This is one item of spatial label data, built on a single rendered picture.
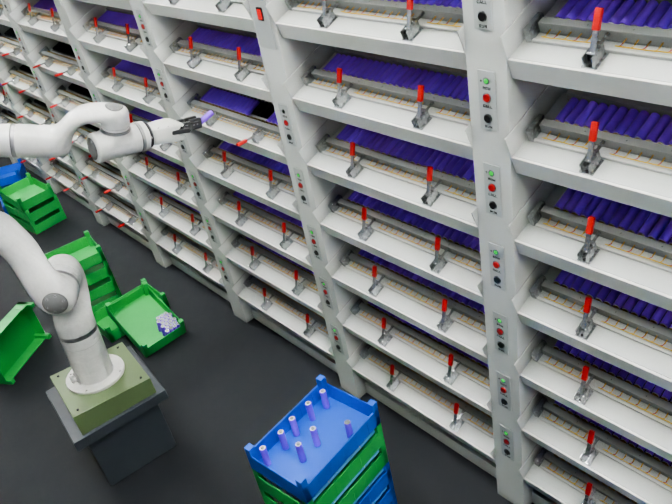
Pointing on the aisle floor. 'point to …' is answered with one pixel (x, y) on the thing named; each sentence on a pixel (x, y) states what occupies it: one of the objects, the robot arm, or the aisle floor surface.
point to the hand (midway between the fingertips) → (192, 122)
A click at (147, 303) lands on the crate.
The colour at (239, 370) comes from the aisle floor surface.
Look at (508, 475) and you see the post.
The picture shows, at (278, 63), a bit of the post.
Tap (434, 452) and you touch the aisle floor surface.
